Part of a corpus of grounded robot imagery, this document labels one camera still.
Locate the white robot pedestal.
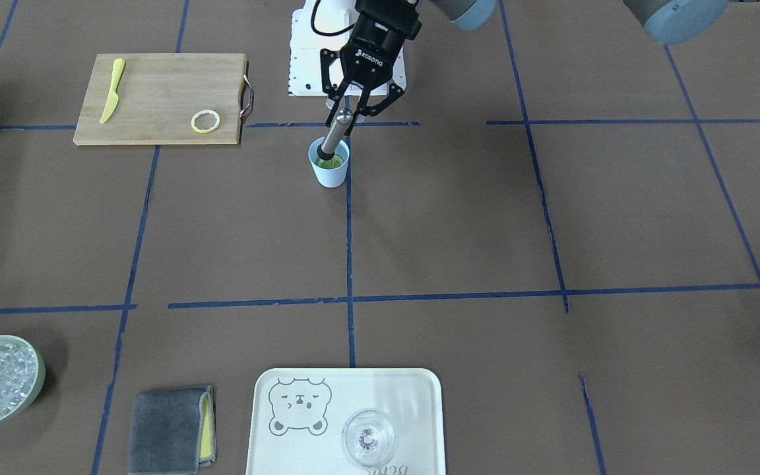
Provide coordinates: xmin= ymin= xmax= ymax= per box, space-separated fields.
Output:
xmin=288 ymin=0 xmax=407 ymax=97

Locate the metal muddler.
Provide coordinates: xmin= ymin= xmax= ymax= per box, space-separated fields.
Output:
xmin=316 ymin=106 xmax=355 ymax=162

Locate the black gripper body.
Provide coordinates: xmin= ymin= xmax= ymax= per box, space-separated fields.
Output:
xmin=340 ymin=1 xmax=422 ymax=86

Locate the yellow plastic knife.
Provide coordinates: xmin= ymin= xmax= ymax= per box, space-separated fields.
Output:
xmin=100 ymin=57 xmax=126 ymax=124

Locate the wooden cutting board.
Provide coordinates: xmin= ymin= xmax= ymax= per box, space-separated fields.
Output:
xmin=73 ymin=52 xmax=253 ymax=146

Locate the lemon slice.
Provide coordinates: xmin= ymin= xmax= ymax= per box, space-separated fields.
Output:
xmin=314 ymin=154 xmax=344 ymax=170

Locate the cream serving tray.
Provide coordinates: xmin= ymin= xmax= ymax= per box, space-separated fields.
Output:
xmin=245 ymin=369 xmax=447 ymax=474

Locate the light blue cup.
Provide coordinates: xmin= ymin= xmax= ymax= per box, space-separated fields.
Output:
xmin=307 ymin=137 xmax=350 ymax=187

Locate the clear wine glass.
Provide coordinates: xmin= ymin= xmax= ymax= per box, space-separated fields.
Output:
xmin=341 ymin=408 xmax=398 ymax=470

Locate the lemon peel ring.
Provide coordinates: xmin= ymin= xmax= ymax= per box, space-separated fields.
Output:
xmin=190 ymin=110 xmax=221 ymax=135

